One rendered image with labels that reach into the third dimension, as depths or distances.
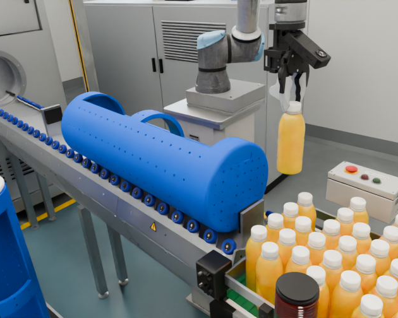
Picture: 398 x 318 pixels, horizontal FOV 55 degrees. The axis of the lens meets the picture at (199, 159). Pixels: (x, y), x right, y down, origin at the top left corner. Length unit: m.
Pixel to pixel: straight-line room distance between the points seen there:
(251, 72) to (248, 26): 1.29
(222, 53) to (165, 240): 0.75
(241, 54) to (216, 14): 1.34
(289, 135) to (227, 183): 0.22
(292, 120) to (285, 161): 0.11
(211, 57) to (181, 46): 1.62
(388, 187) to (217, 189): 0.48
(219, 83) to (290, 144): 0.66
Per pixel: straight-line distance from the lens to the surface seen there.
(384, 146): 3.97
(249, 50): 1.59
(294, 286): 0.61
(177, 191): 1.13
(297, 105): 1.00
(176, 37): 3.21
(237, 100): 1.55
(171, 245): 1.32
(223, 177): 1.07
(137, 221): 1.45
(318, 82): 4.02
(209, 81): 1.60
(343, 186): 1.24
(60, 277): 2.66
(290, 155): 1.03
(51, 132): 2.19
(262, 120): 2.87
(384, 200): 1.20
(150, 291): 2.40
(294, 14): 0.96
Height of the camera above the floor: 1.69
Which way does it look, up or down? 27 degrees down
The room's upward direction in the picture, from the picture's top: 4 degrees counter-clockwise
